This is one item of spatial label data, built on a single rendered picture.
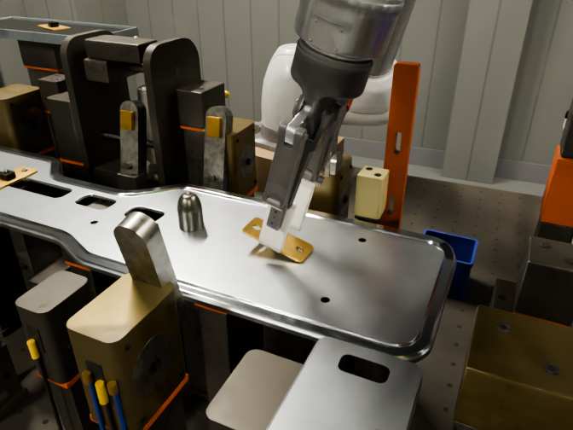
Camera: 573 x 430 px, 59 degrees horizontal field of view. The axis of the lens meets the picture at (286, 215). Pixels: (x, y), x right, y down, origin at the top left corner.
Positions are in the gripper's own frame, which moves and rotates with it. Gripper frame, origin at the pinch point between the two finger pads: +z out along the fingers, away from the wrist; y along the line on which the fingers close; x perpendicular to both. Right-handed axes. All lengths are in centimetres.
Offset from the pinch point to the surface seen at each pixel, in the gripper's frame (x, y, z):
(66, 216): -28.1, 5.6, 12.7
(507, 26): 10, -256, 14
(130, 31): -54, -37, 3
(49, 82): -56, -18, 10
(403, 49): -39, -266, 47
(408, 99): 6.2, -15.0, -13.1
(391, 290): 14.5, 2.4, 1.0
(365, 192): 6.1, -10.8, -1.0
